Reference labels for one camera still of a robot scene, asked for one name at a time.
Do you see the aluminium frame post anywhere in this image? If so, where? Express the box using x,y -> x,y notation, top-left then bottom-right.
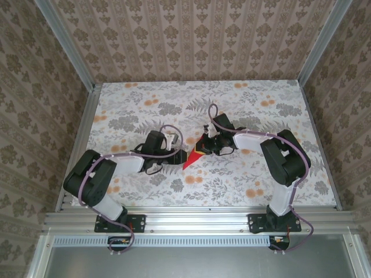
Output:
34,0 -> 96,90
297,0 -> 353,85

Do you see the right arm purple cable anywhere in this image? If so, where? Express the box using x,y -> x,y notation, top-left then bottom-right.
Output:
208,103 -> 315,255

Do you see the slotted grey cable duct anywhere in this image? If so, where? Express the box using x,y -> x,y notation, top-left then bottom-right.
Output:
53,235 -> 272,247

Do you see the left aluminium frame post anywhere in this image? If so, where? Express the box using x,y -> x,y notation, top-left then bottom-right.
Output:
34,0 -> 96,90

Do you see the floral patterned table cover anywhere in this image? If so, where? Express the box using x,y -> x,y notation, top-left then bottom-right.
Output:
71,80 -> 339,208

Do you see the right aluminium frame post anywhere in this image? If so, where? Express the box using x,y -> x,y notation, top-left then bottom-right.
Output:
297,0 -> 353,85

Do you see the right aluminium side rail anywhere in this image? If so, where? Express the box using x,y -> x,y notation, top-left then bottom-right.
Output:
298,81 -> 344,211

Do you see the grey sheet metal panel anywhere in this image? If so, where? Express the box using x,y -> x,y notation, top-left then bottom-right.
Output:
27,234 -> 368,278

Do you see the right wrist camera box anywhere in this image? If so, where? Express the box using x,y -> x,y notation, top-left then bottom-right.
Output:
202,123 -> 217,137

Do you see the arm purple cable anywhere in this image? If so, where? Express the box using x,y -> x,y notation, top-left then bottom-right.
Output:
208,103 -> 315,255
78,124 -> 184,255

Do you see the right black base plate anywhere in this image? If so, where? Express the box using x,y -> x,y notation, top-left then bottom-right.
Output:
248,213 -> 302,234

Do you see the black connector board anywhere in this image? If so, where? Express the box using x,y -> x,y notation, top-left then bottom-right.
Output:
268,235 -> 291,252
107,236 -> 134,252

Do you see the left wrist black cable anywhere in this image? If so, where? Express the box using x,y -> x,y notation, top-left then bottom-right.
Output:
144,163 -> 163,176

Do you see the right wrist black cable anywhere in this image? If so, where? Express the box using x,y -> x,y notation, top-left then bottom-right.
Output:
216,146 -> 236,158

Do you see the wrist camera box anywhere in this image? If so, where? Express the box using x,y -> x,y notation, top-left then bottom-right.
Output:
202,123 -> 217,137
162,132 -> 180,151

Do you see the aluminium mounting rail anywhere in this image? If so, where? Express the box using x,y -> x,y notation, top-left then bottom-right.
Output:
42,206 -> 360,234

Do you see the left black connector board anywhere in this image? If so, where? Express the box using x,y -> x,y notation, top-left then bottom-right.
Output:
107,236 -> 134,252

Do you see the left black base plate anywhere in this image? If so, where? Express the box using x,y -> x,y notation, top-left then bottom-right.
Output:
94,213 -> 146,233

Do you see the right black connector board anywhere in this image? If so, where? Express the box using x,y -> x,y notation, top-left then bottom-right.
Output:
268,235 -> 291,252

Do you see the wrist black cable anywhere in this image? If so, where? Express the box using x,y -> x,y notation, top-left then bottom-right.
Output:
216,146 -> 236,158
144,163 -> 163,176

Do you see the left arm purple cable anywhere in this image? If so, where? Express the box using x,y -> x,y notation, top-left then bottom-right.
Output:
78,124 -> 184,255

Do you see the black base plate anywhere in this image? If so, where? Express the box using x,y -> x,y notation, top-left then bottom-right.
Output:
248,213 -> 302,234
94,213 -> 146,233

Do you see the aluminium side rail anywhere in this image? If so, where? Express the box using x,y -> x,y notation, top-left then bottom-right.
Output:
298,81 -> 344,211
54,83 -> 102,212

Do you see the red square paper sheet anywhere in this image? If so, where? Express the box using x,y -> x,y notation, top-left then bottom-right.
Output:
181,133 -> 210,171

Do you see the left aluminium side rail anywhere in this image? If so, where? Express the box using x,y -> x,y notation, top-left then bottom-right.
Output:
54,83 -> 102,212

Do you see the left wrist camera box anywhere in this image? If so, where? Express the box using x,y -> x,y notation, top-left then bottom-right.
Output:
162,132 -> 180,151

